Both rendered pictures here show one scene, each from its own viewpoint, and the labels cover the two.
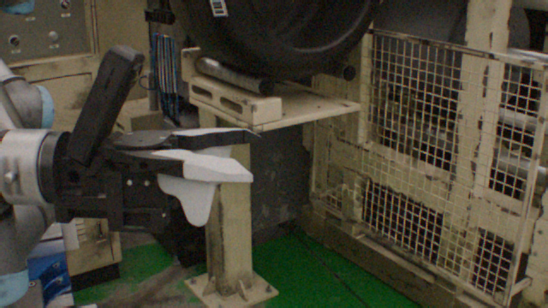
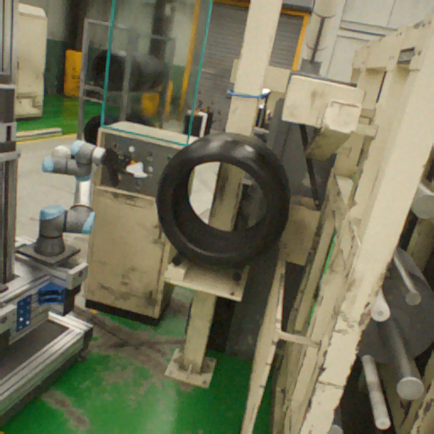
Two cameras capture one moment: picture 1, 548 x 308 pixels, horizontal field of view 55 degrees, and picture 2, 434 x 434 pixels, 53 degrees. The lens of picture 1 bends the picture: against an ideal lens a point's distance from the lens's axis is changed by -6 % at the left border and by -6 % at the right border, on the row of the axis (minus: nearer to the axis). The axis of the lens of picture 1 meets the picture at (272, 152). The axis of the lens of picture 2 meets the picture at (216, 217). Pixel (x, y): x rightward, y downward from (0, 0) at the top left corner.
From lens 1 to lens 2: 1.40 m
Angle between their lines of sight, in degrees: 39
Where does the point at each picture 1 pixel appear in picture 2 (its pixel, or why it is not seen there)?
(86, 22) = not seen: hidden behind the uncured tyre
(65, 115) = (150, 229)
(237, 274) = (191, 360)
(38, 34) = (151, 184)
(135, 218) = not seen: outside the picture
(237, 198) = (201, 317)
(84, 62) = not seen: hidden behind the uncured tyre
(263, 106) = (171, 269)
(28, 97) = (80, 216)
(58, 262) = (60, 290)
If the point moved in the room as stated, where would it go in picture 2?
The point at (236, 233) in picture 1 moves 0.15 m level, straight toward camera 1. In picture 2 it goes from (196, 336) to (177, 345)
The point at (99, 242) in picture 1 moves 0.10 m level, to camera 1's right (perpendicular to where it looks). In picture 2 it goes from (148, 301) to (157, 308)
